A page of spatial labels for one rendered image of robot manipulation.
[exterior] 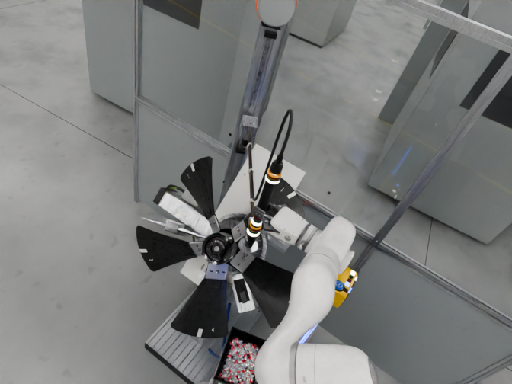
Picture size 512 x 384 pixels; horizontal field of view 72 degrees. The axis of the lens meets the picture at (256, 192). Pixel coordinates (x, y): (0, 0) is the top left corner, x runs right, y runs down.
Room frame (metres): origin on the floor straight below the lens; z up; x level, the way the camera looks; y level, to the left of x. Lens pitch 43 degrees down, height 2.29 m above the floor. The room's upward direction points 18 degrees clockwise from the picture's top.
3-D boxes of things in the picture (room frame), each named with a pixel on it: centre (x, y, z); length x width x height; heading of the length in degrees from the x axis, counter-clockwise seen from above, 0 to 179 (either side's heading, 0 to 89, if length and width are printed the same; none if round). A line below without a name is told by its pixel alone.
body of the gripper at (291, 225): (0.77, -0.14, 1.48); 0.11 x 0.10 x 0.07; 70
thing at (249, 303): (0.82, -0.09, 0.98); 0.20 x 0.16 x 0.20; 160
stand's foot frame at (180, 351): (1.04, 0.03, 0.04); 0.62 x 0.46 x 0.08; 160
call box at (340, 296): (0.96, -0.47, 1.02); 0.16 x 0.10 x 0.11; 160
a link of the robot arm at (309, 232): (0.75, -0.19, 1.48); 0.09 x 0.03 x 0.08; 160
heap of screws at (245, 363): (0.58, -0.16, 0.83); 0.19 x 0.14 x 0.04; 176
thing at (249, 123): (1.41, 0.13, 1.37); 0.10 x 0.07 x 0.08; 15
